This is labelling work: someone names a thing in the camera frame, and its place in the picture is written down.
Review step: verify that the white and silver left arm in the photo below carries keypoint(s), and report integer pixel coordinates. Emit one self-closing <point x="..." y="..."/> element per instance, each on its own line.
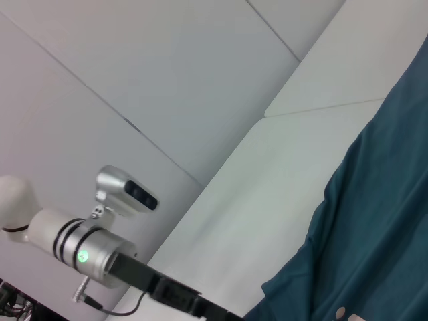
<point x="93" y="250"/>

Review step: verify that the teal t-shirt with pink lettering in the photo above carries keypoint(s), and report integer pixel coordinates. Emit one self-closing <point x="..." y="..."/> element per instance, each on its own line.
<point x="368" y="217"/>

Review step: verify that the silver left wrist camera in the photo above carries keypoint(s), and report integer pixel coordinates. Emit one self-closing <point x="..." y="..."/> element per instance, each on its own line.
<point x="120" y="190"/>

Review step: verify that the silver connector plug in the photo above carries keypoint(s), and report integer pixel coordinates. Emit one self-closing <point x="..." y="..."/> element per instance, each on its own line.
<point x="80" y="289"/>

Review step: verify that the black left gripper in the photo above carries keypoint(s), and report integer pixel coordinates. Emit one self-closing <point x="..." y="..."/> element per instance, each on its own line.
<point x="133" y="271"/>

